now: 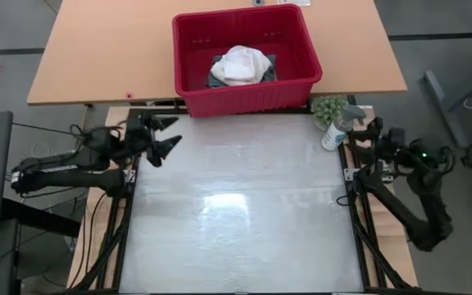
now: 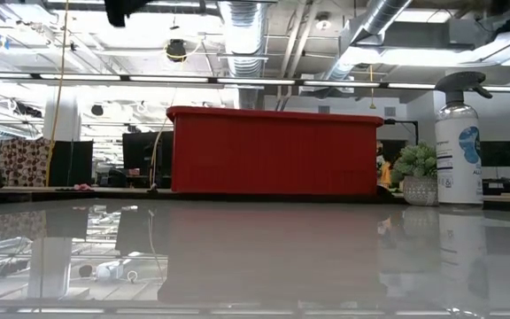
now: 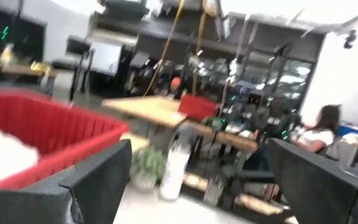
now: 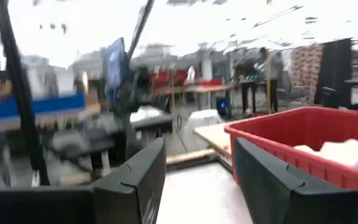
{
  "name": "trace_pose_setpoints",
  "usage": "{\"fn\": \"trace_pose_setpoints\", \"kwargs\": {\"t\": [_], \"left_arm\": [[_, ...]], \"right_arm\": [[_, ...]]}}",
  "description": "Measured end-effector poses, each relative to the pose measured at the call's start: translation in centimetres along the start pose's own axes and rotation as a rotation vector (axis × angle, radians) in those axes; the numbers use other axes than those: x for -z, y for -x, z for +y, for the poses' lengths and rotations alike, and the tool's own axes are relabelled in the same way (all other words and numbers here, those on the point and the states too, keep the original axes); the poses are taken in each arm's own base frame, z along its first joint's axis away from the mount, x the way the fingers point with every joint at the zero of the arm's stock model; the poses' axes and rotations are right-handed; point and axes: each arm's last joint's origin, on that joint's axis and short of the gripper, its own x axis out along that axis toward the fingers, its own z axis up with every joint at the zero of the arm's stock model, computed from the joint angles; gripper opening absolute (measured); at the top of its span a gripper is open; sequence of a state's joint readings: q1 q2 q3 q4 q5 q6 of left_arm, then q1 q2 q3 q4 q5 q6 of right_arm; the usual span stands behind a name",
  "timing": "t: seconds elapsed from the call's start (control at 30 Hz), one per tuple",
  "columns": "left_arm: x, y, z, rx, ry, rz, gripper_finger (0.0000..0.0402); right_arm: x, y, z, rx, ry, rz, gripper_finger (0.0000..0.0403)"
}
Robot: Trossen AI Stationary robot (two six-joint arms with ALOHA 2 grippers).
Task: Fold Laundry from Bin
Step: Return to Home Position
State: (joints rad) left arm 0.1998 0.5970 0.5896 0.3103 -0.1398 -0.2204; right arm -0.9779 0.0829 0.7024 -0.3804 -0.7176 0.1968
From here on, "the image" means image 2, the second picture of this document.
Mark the black computer monitor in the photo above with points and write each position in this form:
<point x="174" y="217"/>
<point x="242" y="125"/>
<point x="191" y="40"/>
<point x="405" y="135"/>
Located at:
<point x="140" y="150"/>

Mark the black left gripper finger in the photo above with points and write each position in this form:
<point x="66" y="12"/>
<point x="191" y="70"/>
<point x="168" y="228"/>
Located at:
<point x="122" y="9"/>

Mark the black ceiling dome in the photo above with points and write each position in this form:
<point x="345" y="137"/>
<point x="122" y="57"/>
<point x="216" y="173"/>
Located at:
<point x="176" y="49"/>

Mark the red plastic laundry bin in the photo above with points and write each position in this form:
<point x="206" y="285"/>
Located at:
<point x="272" y="150"/>

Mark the small potted succulent plant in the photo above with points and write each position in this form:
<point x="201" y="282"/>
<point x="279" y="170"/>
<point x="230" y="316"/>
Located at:
<point x="416" y="170"/>

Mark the silver ventilation duct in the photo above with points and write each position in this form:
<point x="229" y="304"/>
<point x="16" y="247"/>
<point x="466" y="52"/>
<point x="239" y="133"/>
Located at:
<point x="244" y="44"/>
<point x="370" y="26"/>

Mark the black office chair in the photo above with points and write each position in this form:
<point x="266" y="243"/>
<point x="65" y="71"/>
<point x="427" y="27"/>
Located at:
<point x="112" y="178"/>

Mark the black monitor on arm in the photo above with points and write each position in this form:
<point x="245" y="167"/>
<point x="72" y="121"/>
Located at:
<point x="500" y="153"/>

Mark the white pillar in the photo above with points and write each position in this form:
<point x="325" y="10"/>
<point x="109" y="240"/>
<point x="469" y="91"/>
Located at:
<point x="62" y="115"/>

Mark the white spray bottle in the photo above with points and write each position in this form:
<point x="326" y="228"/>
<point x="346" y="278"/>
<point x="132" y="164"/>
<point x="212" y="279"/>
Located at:
<point x="458" y="168"/>

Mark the patterned fabric bag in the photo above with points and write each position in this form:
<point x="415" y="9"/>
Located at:
<point x="25" y="161"/>

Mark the black cabinet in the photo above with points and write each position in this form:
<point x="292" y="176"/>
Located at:
<point x="73" y="161"/>

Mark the white ceiling smoke detector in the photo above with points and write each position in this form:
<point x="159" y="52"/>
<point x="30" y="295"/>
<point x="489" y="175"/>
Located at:
<point x="323" y="22"/>

